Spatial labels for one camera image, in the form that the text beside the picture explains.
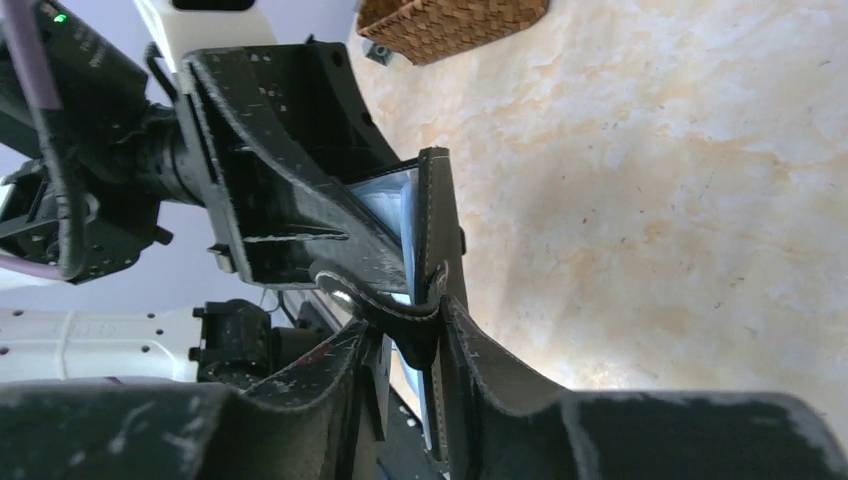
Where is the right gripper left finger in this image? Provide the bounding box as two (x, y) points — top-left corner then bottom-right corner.
(1, 321), (382, 479)

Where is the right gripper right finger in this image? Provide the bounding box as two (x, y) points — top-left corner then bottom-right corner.
(440, 297), (847, 479)

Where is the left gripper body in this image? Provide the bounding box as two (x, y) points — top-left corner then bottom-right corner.
(175, 40), (402, 286)

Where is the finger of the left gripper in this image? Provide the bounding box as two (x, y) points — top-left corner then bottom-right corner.
(182, 49), (412, 296)

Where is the brown wicker basket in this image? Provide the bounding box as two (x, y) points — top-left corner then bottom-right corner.
(356, 0), (550, 66)

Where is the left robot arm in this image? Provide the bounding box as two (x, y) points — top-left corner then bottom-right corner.
(1, 1), (408, 293)

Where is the grey plastic connector piece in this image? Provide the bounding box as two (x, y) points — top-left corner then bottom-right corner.
(362, 39), (394, 66)

